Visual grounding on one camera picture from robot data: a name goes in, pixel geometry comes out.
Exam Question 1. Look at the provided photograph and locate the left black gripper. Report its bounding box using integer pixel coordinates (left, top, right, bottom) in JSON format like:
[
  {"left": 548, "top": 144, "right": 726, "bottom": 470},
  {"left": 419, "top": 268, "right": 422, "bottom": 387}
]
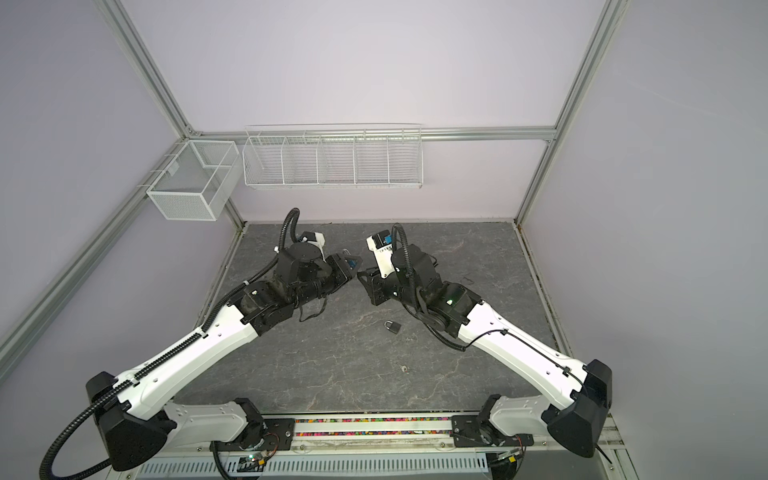
[{"left": 292, "top": 252, "right": 362, "bottom": 309}]

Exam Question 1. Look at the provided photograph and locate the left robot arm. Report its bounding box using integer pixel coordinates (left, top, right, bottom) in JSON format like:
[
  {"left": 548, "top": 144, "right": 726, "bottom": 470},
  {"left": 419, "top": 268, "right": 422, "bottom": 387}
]
[{"left": 39, "top": 208, "right": 362, "bottom": 479}]

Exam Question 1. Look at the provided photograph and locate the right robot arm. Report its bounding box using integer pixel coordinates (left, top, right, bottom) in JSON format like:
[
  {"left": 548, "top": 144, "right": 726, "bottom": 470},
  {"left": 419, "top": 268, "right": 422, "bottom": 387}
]
[{"left": 358, "top": 223, "right": 613, "bottom": 458}]

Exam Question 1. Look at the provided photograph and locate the grey padlock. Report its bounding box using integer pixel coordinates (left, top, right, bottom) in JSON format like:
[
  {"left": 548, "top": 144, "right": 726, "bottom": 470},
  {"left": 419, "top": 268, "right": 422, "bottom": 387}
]
[{"left": 384, "top": 321, "right": 402, "bottom": 335}]

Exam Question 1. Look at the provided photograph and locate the white mesh box basket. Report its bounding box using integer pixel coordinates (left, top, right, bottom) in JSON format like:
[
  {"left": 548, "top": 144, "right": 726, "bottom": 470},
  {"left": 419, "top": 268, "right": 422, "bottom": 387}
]
[{"left": 148, "top": 140, "right": 242, "bottom": 221}]

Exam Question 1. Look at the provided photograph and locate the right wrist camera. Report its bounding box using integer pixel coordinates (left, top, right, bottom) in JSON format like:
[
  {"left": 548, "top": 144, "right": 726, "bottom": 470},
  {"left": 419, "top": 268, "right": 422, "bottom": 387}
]
[{"left": 366, "top": 230, "right": 395, "bottom": 279}]

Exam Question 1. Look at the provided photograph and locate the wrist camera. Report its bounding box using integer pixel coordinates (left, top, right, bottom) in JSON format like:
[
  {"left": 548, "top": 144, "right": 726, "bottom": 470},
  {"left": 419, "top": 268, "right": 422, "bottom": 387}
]
[
  {"left": 299, "top": 231, "right": 326, "bottom": 258},
  {"left": 366, "top": 230, "right": 395, "bottom": 279}
]

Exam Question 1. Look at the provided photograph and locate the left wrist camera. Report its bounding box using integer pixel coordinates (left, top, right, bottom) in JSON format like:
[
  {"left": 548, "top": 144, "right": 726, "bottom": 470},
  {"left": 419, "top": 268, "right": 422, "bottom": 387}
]
[{"left": 299, "top": 231, "right": 326, "bottom": 258}]

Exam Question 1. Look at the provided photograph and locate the white wire shelf basket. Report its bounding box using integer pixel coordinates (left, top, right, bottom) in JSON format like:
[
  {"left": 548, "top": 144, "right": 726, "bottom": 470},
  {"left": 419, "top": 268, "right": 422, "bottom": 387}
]
[{"left": 242, "top": 123, "right": 424, "bottom": 189}]

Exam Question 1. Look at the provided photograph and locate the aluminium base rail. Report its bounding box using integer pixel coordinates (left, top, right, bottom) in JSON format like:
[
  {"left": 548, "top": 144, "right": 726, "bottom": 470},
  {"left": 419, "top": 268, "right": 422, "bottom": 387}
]
[{"left": 116, "top": 409, "right": 626, "bottom": 460}]

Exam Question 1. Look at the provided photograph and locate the white vented cable duct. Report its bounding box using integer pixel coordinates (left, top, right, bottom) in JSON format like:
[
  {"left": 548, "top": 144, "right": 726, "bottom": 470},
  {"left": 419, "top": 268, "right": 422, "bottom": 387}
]
[{"left": 132, "top": 452, "right": 490, "bottom": 479}]

